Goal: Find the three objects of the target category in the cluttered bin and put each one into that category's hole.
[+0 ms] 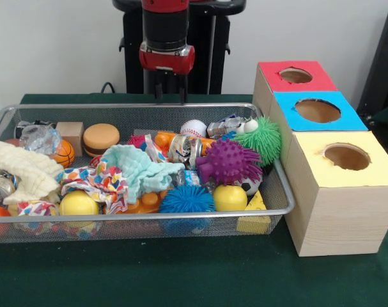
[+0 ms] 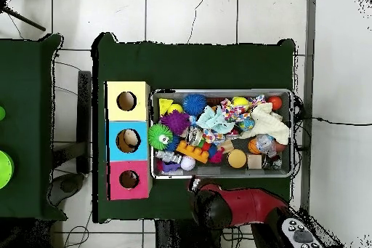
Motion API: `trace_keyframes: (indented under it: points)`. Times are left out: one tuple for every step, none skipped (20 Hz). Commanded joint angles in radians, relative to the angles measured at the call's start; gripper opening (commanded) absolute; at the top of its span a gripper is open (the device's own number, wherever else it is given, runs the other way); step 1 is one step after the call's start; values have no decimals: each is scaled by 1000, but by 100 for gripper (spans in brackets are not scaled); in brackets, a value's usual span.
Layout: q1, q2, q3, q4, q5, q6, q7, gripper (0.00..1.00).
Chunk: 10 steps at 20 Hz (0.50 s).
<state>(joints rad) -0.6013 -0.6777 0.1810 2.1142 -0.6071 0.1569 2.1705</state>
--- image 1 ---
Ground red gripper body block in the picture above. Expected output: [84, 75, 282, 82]
[138, 44, 196, 74]

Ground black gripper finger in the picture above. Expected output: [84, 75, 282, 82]
[179, 72, 187, 105]
[154, 70, 163, 105]

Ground green spiky ball with eyes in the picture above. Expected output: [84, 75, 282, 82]
[234, 115, 283, 167]

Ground colourful patterned cloth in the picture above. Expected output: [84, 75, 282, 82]
[58, 159, 130, 215]

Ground cream white cloth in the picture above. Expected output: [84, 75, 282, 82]
[0, 141, 64, 205]

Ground shallow clear mesh bin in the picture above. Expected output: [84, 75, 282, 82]
[0, 102, 295, 246]

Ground wooden box with three holes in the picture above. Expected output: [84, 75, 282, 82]
[252, 59, 388, 257]

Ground silver toy robot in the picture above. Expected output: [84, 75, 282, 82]
[206, 116, 245, 138]

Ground crushed silver drink can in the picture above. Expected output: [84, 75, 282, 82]
[167, 134, 203, 169]

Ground light blue cloth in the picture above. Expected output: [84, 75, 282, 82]
[100, 144, 185, 204]

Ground purple spiky toy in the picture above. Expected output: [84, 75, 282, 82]
[196, 139, 264, 186]

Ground blue spiky ball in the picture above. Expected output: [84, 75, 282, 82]
[159, 185, 216, 214]

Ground yellow ball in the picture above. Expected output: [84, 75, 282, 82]
[58, 191, 100, 217]

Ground black chair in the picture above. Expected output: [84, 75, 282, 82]
[355, 5, 388, 121]

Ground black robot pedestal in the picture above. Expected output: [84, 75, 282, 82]
[112, 0, 247, 95]

